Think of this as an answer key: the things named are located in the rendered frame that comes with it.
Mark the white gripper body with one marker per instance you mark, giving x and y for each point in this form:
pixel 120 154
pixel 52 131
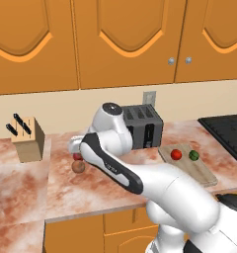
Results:
pixel 75 144

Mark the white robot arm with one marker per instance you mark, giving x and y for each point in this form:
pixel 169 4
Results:
pixel 176 194

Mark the red tomato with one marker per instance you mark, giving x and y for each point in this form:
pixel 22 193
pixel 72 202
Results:
pixel 176 154

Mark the green bell pepper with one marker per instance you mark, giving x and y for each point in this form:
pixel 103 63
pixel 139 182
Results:
pixel 194 155

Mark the wooden cutting board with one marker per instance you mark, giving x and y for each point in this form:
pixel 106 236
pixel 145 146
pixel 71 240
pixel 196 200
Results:
pixel 193 169

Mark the dark red round food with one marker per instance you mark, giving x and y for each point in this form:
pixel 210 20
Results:
pixel 77 156

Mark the brown round food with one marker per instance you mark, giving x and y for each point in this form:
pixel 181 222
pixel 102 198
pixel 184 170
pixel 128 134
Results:
pixel 78 167

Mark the wooden knife block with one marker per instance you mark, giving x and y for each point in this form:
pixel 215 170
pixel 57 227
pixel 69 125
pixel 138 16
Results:
pixel 29 145

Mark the dark grey toaster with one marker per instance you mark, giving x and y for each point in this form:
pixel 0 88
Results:
pixel 146 126

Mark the orange drawer front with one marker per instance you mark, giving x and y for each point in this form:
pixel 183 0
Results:
pixel 123 220

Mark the orange upper cupboard door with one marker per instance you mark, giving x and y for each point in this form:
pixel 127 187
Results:
pixel 31 46
pixel 127 42
pixel 212 42

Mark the orange cupboard door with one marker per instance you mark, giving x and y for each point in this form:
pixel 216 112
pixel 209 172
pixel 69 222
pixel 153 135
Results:
pixel 130 242
pixel 31 46
pixel 127 42
pixel 212 42

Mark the orange lower cupboard door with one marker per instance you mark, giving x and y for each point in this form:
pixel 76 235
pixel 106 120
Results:
pixel 130 242

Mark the silver cupboard knob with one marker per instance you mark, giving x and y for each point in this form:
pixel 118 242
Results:
pixel 171 61
pixel 188 60

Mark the black hob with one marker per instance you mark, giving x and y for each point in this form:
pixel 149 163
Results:
pixel 229 135

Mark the grey wall socket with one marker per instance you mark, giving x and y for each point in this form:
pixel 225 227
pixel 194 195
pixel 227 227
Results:
pixel 149 98

